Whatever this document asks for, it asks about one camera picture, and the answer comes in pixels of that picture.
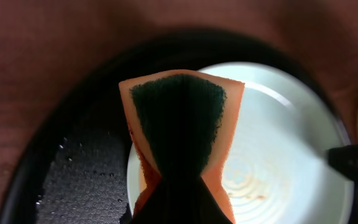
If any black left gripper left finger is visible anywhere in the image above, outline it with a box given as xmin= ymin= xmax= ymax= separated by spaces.
xmin=129 ymin=180 xmax=172 ymax=224

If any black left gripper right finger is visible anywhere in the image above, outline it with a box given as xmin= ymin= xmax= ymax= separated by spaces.
xmin=194 ymin=177 xmax=232 ymax=224

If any mint plate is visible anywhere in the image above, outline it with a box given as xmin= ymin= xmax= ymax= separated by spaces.
xmin=126 ymin=61 xmax=356 ymax=224

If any yellow green scrub sponge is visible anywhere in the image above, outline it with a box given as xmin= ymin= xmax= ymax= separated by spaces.
xmin=119 ymin=70 xmax=245 ymax=223

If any black round serving tray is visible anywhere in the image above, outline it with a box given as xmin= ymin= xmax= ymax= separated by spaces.
xmin=0 ymin=29 xmax=350 ymax=223

